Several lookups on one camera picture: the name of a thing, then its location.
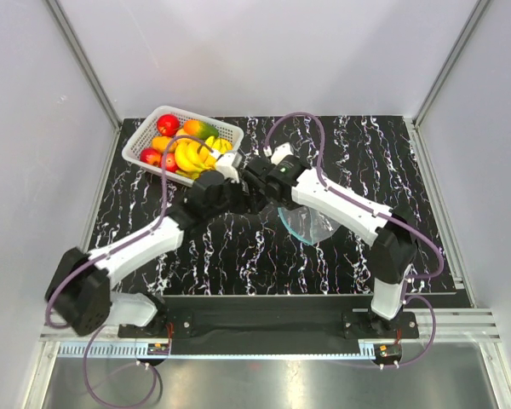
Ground yellow banana bunch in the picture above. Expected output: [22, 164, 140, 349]
[205, 136, 233, 153]
[174, 138, 216, 173]

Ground red apple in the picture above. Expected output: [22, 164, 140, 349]
[140, 147, 162, 167]
[162, 153, 179, 173]
[156, 113, 181, 136]

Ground clear zip top bag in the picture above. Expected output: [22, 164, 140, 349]
[278, 206, 341, 245]

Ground orange green mango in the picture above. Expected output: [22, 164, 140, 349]
[183, 119, 219, 141]

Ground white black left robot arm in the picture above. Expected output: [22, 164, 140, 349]
[45, 170, 255, 337]

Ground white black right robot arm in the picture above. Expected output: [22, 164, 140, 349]
[242, 154, 418, 338]

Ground yellow peach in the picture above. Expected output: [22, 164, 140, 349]
[175, 128, 190, 136]

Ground small orange mango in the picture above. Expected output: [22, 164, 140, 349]
[151, 135, 172, 153]

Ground red apple in basket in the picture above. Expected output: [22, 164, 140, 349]
[156, 113, 181, 136]

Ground white perforated plastic basket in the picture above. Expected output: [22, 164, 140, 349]
[122, 106, 244, 186]

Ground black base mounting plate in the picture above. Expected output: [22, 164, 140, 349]
[118, 295, 419, 340]

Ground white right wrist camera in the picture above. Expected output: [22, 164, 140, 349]
[270, 143, 293, 165]

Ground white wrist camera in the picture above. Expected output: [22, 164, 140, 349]
[215, 152, 243, 183]
[270, 143, 293, 165]

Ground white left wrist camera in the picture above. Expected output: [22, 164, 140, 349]
[215, 152, 243, 183]

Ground aluminium frame rail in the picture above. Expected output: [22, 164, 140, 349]
[41, 309, 500, 361]

